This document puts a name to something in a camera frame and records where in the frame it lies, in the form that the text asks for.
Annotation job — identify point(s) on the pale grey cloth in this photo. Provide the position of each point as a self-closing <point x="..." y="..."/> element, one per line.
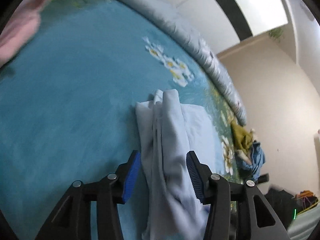
<point x="305" y="225"/>

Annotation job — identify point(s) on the white wardrobe with black stripe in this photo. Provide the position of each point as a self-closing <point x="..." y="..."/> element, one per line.
<point x="212" y="12"/>

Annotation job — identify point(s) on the green plant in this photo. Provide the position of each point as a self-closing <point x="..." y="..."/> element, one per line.
<point x="276" y="33"/>

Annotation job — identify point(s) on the orange and yellow bag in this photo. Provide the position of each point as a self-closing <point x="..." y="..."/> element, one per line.
<point x="306" y="195"/>

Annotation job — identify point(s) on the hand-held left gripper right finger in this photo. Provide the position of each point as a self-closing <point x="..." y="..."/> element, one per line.
<point x="193" y="177"/>

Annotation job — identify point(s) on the light blue shirt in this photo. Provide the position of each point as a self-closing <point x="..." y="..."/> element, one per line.
<point x="172" y="140"/>

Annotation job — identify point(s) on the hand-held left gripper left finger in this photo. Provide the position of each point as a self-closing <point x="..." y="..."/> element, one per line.
<point x="130" y="177"/>

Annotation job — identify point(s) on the pale blue floral duvet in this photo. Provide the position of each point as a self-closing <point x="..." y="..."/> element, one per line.
<point x="175" y="22"/>

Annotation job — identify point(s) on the pink cloth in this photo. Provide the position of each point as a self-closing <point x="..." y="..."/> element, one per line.
<point x="22" y="25"/>

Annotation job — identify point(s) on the blue sweatshirt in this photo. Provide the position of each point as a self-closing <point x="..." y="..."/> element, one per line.
<point x="255" y="160"/>

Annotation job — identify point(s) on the olive green cloth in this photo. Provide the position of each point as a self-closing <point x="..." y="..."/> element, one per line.
<point x="240" y="135"/>

